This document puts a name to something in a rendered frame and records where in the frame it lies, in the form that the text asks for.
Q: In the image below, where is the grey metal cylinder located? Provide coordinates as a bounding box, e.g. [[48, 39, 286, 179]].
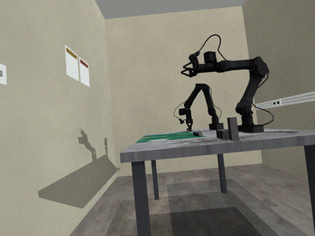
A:
[[193, 131, 203, 136]]

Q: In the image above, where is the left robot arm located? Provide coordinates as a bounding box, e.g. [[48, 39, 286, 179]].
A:
[[204, 51, 268, 127]]

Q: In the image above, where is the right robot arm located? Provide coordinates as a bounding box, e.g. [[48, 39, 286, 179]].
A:
[[179, 84, 223, 125]]

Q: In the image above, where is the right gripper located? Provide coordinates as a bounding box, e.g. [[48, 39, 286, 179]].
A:
[[180, 114, 193, 129]]

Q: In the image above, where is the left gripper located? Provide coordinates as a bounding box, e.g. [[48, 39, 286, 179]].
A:
[[181, 52, 206, 77]]

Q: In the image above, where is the green flat mat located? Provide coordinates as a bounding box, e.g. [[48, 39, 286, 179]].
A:
[[136, 132, 205, 143]]

